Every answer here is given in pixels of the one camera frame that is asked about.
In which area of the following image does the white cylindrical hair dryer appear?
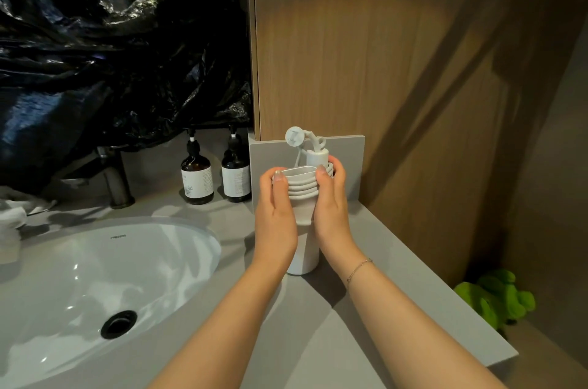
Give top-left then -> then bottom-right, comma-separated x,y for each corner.
285,148 -> 330,276

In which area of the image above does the white towel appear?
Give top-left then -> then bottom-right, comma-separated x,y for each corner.
0,186 -> 58,265

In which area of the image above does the black plastic sheet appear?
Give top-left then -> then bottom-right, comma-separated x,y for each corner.
0,0 -> 254,194

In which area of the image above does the person's left hand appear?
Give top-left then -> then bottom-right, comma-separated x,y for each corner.
254,167 -> 299,273

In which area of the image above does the thin chain bracelet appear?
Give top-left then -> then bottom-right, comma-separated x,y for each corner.
345,258 -> 373,286

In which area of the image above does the amber pump bottle white label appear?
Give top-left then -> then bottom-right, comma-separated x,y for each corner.
180,129 -> 215,206
221,124 -> 252,203

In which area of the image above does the green plush toy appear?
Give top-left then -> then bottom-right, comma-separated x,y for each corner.
454,269 -> 537,332

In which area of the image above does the person's right forearm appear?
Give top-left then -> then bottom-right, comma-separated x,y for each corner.
325,244 -> 508,389

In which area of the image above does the white oval sink basin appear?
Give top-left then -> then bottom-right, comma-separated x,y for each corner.
0,217 -> 223,389

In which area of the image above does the white power cord with plug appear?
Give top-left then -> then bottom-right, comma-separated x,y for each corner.
272,126 -> 335,199

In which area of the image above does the person's left forearm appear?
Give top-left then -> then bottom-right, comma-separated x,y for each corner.
146,259 -> 295,389

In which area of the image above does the person's right hand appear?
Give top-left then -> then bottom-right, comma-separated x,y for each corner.
313,155 -> 364,262

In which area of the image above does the dark metal faucet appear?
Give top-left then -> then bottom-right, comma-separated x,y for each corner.
59,146 -> 137,210

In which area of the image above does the black sink drain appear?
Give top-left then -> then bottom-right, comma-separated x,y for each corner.
100,310 -> 138,340

